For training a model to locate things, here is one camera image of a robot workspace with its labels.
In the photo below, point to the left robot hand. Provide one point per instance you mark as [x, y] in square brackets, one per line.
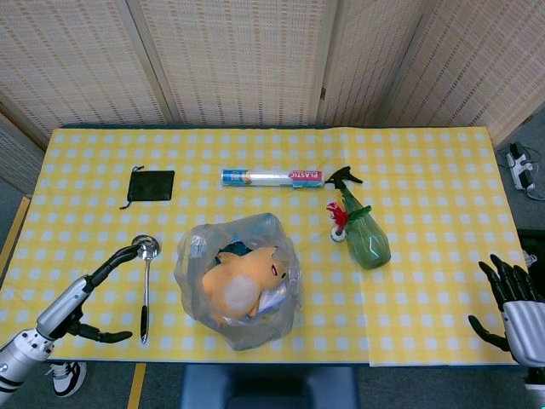
[64, 304]

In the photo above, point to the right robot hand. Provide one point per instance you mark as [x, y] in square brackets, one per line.
[521, 319]

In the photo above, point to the clear plastic bag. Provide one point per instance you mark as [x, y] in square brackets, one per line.
[255, 324]

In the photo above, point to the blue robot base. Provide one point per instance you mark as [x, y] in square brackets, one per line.
[268, 385]

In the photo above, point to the blue item inside bag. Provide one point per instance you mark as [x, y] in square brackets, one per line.
[236, 249]

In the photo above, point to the black white sneaker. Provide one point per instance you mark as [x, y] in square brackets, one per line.
[68, 377]

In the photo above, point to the black box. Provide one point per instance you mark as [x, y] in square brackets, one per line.
[532, 243]

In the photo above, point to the yellow checked tablecloth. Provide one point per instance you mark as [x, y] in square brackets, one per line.
[383, 307]

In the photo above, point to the white power strip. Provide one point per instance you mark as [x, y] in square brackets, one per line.
[520, 168]

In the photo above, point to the green spray bottle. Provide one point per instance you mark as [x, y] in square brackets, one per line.
[366, 240]

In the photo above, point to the orange plush toy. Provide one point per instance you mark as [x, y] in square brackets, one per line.
[238, 285]

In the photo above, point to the red green feather shuttlecock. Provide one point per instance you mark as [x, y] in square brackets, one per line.
[339, 217]

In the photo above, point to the plastic wrap roll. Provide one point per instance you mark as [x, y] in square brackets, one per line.
[272, 178]

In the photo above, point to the beige woven folding screen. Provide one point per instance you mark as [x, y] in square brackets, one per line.
[238, 59]

